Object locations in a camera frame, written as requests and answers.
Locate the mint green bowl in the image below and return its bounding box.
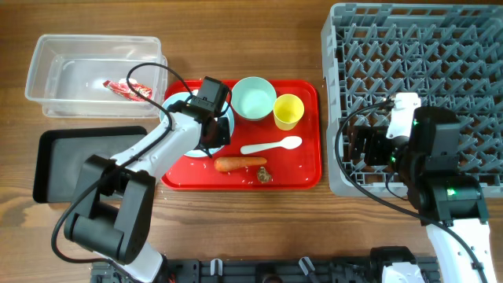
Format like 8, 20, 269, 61
231, 76, 277, 121

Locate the yellow cup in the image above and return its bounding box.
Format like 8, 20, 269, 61
273, 94, 305, 130

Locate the red snack wrapper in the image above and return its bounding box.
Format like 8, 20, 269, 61
103, 79, 152, 101

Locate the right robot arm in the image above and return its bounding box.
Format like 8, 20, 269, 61
347, 106, 496, 282

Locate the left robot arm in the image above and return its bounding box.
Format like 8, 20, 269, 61
53, 77, 231, 282

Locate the grey dishwasher rack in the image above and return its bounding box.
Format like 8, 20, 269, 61
321, 3, 502, 198

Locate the light blue plate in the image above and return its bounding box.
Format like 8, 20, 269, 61
162, 91, 235, 158

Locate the orange carrot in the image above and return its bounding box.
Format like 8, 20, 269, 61
214, 157, 267, 172

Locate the brown mushroom piece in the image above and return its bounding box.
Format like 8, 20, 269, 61
257, 167, 272, 183

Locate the white plastic spoon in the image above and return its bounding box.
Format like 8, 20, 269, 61
240, 136, 303, 155

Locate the black plastic tray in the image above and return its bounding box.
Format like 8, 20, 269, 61
33, 126, 147, 204

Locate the clear plastic bin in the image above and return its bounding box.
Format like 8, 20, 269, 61
24, 35, 168, 119

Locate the black right cable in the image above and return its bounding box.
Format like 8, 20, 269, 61
334, 98, 484, 283

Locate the black cable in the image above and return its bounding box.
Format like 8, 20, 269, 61
334, 98, 484, 283
50, 61, 194, 265

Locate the black left cable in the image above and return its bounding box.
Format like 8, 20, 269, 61
50, 61, 194, 265

